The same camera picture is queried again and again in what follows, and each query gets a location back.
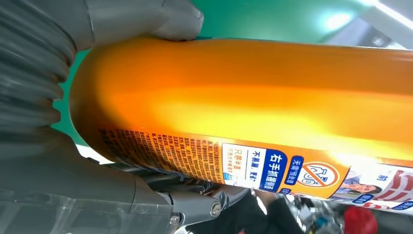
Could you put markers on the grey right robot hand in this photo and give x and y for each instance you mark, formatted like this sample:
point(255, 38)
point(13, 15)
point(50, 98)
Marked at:
point(64, 193)

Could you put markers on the red round object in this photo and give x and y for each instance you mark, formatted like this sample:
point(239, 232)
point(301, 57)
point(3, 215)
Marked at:
point(359, 221)

